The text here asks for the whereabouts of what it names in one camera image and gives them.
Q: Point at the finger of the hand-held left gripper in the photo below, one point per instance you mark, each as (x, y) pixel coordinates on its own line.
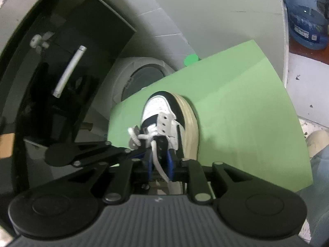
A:
(102, 154)

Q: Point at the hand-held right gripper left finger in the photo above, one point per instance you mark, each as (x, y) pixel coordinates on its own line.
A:
(149, 167)

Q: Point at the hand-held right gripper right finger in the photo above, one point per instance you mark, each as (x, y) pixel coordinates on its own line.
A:
(170, 167)

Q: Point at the white shoelace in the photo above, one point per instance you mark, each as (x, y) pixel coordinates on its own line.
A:
(134, 140)

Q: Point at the white and black sneaker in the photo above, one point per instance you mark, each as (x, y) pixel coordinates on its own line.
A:
(185, 123)

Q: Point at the green foam board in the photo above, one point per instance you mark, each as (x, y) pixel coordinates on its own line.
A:
(244, 108)

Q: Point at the white round fan housing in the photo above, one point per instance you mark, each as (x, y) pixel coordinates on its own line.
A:
(142, 62)

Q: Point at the green round cap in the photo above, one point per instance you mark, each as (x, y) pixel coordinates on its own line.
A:
(190, 59)

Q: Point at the white plastic valve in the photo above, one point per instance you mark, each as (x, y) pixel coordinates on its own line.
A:
(37, 41)

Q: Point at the black cabinet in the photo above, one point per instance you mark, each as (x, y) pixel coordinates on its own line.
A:
(90, 30)

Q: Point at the beige slipper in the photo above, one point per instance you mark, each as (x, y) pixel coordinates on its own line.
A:
(317, 141)

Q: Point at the white board panel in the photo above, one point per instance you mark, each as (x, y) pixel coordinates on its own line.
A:
(231, 10)

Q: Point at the blue water jug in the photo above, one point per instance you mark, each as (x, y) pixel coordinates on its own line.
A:
(305, 18)

